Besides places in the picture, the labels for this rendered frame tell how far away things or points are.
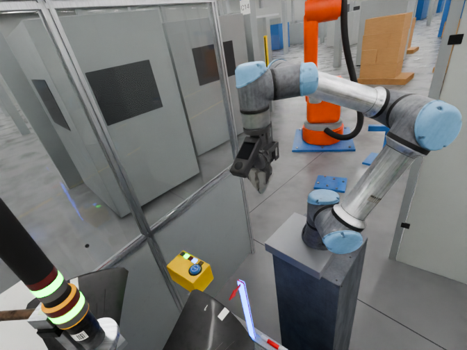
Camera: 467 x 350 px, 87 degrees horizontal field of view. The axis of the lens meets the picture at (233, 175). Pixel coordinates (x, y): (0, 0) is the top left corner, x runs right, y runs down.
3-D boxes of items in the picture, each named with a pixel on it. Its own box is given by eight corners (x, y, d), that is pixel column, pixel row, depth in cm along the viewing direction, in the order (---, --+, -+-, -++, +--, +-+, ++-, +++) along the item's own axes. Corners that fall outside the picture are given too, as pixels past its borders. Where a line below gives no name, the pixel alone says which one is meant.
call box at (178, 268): (172, 282, 106) (165, 265, 101) (188, 264, 112) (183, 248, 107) (199, 300, 97) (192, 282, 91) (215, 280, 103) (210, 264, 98)
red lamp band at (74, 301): (38, 319, 33) (33, 314, 32) (59, 289, 36) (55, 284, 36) (68, 317, 32) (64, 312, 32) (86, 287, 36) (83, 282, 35)
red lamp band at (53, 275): (22, 292, 30) (16, 286, 30) (41, 269, 33) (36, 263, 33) (46, 290, 30) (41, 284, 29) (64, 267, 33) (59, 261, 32)
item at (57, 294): (34, 304, 32) (28, 298, 31) (51, 281, 35) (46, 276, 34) (58, 303, 31) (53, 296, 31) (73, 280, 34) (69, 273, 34)
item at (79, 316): (48, 330, 34) (44, 325, 33) (67, 300, 38) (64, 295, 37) (78, 328, 33) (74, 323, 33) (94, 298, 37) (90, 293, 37)
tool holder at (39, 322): (53, 370, 37) (14, 337, 32) (78, 323, 43) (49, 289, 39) (108, 368, 37) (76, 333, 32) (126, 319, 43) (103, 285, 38)
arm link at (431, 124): (332, 232, 96) (434, 101, 72) (350, 262, 84) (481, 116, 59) (306, 224, 94) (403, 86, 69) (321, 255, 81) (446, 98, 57)
